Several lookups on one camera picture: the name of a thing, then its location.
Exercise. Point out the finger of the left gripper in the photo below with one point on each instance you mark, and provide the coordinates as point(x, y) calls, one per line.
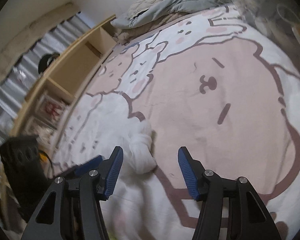
point(92, 164)

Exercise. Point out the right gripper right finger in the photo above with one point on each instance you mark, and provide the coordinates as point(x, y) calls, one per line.
point(248, 215)

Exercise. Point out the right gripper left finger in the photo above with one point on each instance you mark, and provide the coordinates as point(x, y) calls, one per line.
point(70, 209)

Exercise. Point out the white cloth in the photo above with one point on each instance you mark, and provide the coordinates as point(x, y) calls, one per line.
point(136, 143)

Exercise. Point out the clear plastic clutter bin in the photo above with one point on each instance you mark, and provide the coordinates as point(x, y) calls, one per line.
point(276, 19)

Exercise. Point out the wooden bedside shelf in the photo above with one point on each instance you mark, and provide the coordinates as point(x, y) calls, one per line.
point(66, 79)

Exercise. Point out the grey curtain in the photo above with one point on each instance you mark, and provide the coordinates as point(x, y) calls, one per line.
point(19, 60)

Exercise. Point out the red framed picture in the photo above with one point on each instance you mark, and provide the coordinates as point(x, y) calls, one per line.
point(50, 109)

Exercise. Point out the black hat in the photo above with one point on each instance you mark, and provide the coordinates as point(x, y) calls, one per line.
point(45, 61)

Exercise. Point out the cartoon bear blanket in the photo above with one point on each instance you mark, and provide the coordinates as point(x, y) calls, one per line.
point(213, 84)

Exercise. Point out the grey duvet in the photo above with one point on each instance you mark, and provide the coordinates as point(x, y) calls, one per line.
point(165, 8)

